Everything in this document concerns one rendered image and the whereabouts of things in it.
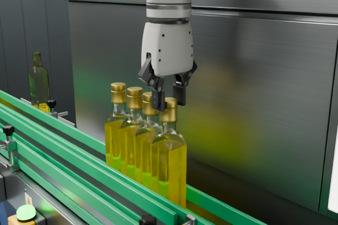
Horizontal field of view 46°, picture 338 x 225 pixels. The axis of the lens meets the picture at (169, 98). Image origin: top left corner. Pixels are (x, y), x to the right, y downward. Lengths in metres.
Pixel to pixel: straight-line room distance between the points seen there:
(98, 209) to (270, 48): 0.46
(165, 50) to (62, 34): 2.73
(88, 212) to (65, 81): 2.65
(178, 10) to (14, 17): 2.92
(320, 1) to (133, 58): 0.57
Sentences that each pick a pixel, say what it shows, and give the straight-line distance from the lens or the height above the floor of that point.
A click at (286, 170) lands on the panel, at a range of 0.81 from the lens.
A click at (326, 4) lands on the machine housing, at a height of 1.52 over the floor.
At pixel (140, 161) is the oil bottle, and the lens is 0.88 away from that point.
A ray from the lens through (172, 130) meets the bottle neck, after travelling 0.80.
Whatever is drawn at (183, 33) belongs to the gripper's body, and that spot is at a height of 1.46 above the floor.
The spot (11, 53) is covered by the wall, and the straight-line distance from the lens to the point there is 3.64.
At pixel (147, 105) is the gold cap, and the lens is 0.83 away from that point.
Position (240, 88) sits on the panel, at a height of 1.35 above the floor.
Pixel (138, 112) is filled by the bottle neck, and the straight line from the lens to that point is 0.88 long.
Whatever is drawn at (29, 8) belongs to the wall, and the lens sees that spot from 3.52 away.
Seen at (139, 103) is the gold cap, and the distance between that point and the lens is 0.88.
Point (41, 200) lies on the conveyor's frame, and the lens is 1.07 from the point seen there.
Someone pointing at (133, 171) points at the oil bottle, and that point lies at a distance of 0.91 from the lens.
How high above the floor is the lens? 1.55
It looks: 16 degrees down
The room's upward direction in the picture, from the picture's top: straight up
